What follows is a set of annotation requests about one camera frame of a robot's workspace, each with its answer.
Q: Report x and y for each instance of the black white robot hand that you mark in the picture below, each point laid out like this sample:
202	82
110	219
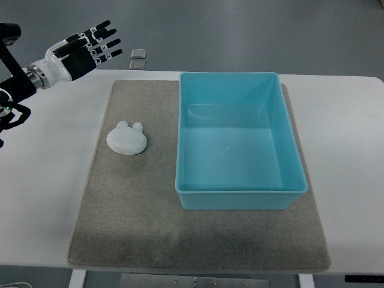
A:
65	62

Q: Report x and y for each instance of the white bunny toy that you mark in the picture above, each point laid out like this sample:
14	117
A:
127	140

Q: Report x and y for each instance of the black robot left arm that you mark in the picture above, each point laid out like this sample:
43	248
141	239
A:
19	86

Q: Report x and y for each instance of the blue plastic box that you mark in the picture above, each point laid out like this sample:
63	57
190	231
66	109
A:
236	143

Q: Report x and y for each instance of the lower metal floor plate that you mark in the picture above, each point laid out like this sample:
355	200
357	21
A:
137	65

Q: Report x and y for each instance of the grey felt mat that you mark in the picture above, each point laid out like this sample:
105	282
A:
131	219

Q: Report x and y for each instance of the white table left leg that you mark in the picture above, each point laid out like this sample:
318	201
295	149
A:
77	279

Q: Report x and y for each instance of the white table leg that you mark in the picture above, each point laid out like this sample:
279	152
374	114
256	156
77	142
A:
77	279
306	281

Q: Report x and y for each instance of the grey metal crossbar plate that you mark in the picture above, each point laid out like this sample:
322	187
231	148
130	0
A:
147	280

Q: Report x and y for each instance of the white table right leg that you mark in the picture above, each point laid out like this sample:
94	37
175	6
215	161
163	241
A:
306	281

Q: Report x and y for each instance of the black table control panel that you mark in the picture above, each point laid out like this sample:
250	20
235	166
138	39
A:
375	279

